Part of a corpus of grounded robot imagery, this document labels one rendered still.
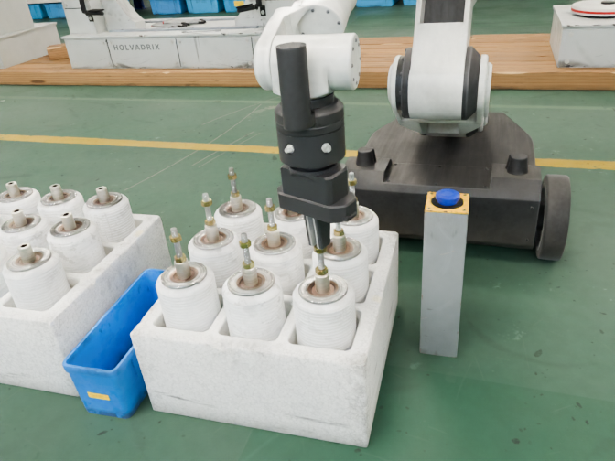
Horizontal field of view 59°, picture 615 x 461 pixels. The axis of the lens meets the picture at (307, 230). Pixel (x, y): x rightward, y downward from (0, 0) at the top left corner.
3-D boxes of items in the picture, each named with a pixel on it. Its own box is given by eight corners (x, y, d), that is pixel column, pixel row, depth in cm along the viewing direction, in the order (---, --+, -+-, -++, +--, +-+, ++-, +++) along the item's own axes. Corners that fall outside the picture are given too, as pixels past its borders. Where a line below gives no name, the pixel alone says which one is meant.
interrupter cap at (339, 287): (334, 311, 78) (334, 307, 78) (289, 299, 82) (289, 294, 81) (355, 283, 84) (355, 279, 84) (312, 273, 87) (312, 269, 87)
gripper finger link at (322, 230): (315, 251, 77) (312, 212, 74) (328, 241, 79) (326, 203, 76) (324, 253, 76) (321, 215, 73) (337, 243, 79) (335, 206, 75)
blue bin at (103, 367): (157, 311, 122) (145, 267, 117) (201, 316, 120) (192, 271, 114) (78, 414, 98) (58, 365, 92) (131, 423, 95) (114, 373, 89)
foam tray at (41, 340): (45, 265, 144) (22, 205, 135) (176, 279, 133) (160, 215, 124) (-81, 369, 111) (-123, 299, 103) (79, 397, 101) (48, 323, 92)
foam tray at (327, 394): (233, 284, 129) (222, 219, 120) (398, 302, 119) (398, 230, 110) (152, 411, 97) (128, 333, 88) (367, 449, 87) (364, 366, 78)
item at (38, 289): (55, 318, 111) (26, 244, 102) (95, 324, 109) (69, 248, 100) (22, 350, 103) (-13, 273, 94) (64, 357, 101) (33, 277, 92)
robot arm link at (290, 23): (260, 101, 68) (285, 42, 76) (329, 101, 65) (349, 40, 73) (247, 54, 63) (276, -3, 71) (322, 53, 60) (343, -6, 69)
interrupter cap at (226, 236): (209, 256, 94) (209, 252, 94) (184, 242, 99) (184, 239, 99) (242, 238, 99) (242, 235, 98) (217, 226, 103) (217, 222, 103)
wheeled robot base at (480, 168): (377, 148, 191) (376, 51, 175) (534, 155, 176) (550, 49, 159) (329, 240, 139) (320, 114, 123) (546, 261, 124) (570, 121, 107)
